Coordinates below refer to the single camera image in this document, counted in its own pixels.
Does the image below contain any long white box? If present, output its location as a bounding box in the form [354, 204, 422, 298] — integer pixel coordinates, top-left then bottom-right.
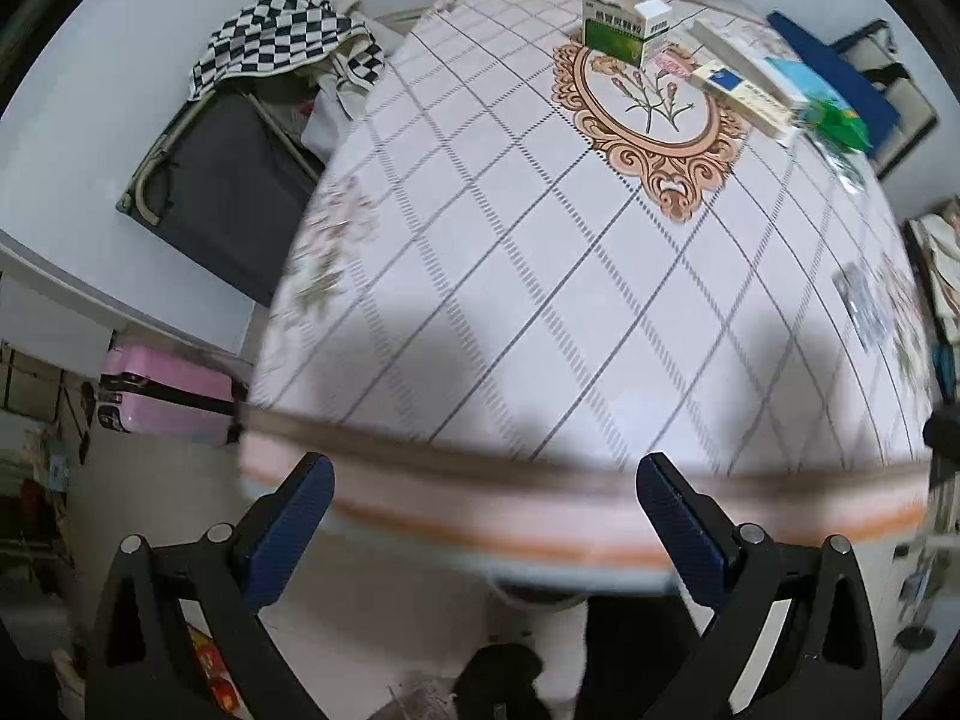
[688, 18, 811, 112]

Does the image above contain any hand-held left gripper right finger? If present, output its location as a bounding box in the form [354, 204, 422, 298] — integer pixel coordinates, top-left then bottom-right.
[635, 453, 883, 720]

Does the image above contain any clear plastic wrapper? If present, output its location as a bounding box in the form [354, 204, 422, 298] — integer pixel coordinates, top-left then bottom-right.
[808, 132, 871, 193]

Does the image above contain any white and blue box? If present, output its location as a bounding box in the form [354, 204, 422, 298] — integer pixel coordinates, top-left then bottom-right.
[690, 64, 800, 142]

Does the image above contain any small white medicine box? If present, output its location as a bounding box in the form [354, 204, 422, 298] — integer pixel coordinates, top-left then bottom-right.
[634, 0, 673, 59]

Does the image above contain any green plastic wrapper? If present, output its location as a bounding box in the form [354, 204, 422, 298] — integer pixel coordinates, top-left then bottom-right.
[801, 96, 874, 155]

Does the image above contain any red yellow packet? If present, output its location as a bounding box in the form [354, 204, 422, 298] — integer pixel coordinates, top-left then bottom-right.
[186, 624, 242, 718]

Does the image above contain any white cloth bag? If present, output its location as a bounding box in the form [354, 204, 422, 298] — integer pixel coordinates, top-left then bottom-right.
[301, 52, 398, 166]

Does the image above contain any pink patterned packet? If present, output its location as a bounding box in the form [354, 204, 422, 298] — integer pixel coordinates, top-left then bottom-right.
[649, 43, 700, 77]

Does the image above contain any black white checkered cloth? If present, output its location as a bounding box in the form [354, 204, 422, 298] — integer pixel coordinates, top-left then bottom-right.
[187, 0, 386, 101]

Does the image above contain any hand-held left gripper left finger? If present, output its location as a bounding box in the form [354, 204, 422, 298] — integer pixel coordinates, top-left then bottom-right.
[85, 453, 335, 720]

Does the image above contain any green medicine box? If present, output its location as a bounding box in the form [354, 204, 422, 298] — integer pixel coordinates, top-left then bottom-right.
[582, 0, 649, 67]

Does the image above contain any diamond patterned floral tablecloth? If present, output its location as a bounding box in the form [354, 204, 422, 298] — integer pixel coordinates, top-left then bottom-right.
[238, 0, 938, 595]

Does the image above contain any dark grey folding cot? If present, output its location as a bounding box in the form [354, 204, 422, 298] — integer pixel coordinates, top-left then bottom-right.
[116, 87, 325, 308]

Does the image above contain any floral patterned cloth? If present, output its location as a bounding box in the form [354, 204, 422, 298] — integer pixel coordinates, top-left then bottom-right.
[904, 198, 960, 400]

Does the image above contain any pink suitcase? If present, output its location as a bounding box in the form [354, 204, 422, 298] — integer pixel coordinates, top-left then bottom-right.
[94, 345, 248, 448]

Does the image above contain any dark cloth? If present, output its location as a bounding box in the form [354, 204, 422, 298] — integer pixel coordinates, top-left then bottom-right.
[453, 643, 553, 720]

